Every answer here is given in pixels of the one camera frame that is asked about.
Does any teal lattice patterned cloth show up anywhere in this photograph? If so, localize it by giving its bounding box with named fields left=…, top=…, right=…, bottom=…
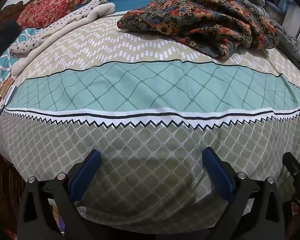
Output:
left=0, top=27, right=44, bottom=99

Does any grey quilted blanket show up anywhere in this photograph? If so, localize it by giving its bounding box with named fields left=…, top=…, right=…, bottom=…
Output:
left=259, top=4, right=300, bottom=64

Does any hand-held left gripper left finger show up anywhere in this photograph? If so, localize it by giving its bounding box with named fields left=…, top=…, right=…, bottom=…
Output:
left=17, top=149, right=102, bottom=240

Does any blue mesh mat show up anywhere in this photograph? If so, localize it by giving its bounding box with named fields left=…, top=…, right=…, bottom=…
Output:
left=107, top=0, right=165, bottom=13

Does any beige and teal patterned bedsheet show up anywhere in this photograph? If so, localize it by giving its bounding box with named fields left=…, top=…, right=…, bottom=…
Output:
left=0, top=12, right=300, bottom=232

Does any light blue crumpled bag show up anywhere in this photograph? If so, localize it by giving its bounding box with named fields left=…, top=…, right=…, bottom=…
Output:
left=277, top=0, right=295, bottom=12

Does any dark floral print garment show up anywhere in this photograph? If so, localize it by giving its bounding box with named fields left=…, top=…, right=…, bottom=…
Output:
left=117, top=0, right=280, bottom=61

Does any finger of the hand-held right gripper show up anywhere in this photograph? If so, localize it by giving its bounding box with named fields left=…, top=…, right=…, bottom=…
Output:
left=282, top=152, right=300, bottom=188

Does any white dotted fleece blanket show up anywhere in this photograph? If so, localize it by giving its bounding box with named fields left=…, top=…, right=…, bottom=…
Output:
left=9, top=0, right=115, bottom=77

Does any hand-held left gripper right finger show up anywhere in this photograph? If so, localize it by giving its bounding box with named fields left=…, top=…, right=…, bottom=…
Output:
left=202, top=147, right=288, bottom=240

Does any red floral quilt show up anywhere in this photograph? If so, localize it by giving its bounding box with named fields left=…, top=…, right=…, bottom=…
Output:
left=17, top=0, right=105, bottom=29

